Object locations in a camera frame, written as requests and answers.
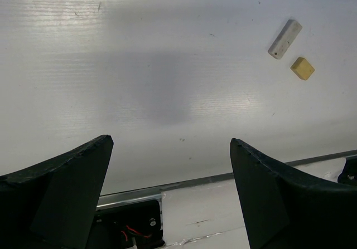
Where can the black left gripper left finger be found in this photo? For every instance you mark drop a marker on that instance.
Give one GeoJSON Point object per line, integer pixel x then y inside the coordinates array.
{"type": "Point", "coordinates": [52, 204]}

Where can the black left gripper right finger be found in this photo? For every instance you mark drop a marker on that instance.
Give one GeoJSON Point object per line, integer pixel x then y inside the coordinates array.
{"type": "Point", "coordinates": [284, 207]}

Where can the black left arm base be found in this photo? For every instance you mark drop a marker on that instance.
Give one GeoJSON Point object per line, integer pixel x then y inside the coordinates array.
{"type": "Point", "coordinates": [137, 225]}

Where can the silver foil sheet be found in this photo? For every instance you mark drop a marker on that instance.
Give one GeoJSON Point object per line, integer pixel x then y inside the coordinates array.
{"type": "Point", "coordinates": [203, 216]}

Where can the yellow eraser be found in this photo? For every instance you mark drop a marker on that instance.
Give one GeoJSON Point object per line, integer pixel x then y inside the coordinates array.
{"type": "Point", "coordinates": [302, 68]}

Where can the grey eraser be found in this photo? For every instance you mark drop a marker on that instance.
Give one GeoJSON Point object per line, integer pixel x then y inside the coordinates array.
{"type": "Point", "coordinates": [285, 38]}

